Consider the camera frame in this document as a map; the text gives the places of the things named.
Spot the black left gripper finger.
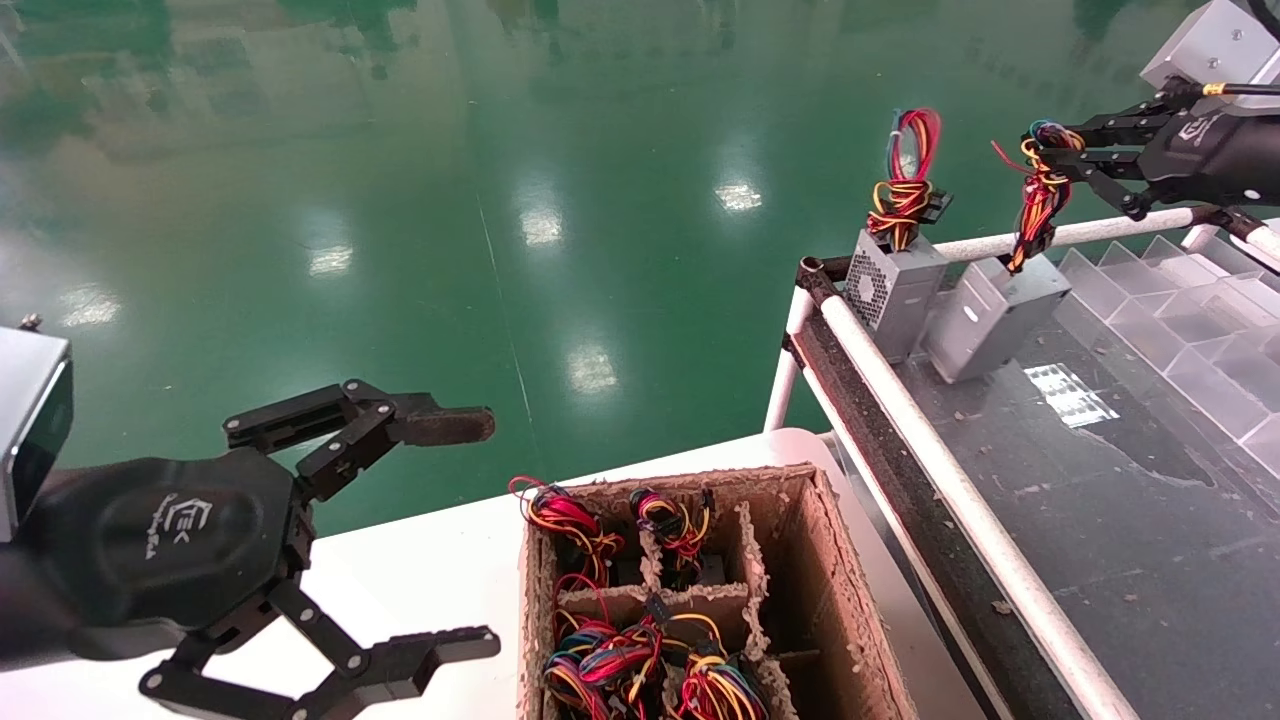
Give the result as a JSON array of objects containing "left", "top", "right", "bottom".
[{"left": 223, "top": 379, "right": 497, "bottom": 503}]

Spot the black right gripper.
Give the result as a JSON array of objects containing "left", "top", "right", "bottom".
[{"left": 1024, "top": 88, "right": 1280, "bottom": 222}]

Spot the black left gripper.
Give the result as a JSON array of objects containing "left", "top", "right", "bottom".
[{"left": 22, "top": 447, "right": 502, "bottom": 720}]

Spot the grey power supply with wires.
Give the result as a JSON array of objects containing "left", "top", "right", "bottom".
[
  {"left": 921, "top": 120, "right": 1087, "bottom": 385},
  {"left": 847, "top": 107, "right": 954, "bottom": 364}
]

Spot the clear acrylic divider tray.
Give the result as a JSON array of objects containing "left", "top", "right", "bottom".
[{"left": 1056, "top": 234, "right": 1280, "bottom": 453}]

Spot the brown cardboard divider box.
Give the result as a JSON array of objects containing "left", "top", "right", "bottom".
[{"left": 517, "top": 463, "right": 921, "bottom": 720}]

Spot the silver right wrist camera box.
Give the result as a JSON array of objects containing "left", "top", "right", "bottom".
[{"left": 1140, "top": 0, "right": 1280, "bottom": 113}]

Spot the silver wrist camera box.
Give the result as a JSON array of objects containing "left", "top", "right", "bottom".
[
  {"left": 0, "top": 313, "right": 74, "bottom": 543},
  {"left": 1140, "top": 0, "right": 1280, "bottom": 113}
]

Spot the power supply with colourful wires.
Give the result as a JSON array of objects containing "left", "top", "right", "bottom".
[
  {"left": 664, "top": 614, "right": 773, "bottom": 720},
  {"left": 509, "top": 475, "right": 629, "bottom": 591},
  {"left": 629, "top": 486, "right": 730, "bottom": 589},
  {"left": 544, "top": 575, "right": 669, "bottom": 720}
]

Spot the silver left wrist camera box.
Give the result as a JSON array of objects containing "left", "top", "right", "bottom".
[{"left": 0, "top": 313, "right": 74, "bottom": 543}]

